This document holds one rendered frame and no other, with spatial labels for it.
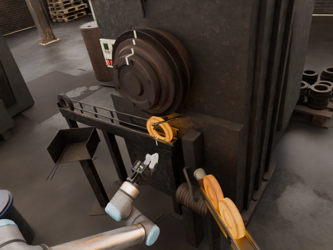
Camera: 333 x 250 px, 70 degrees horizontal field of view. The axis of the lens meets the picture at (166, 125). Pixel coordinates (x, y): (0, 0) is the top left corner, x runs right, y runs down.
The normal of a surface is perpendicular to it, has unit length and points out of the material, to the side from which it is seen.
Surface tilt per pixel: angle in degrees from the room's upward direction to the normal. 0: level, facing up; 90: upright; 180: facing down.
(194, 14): 90
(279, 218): 0
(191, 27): 90
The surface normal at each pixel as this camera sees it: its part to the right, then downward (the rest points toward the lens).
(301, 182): -0.14, -0.81
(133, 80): -0.60, 0.52
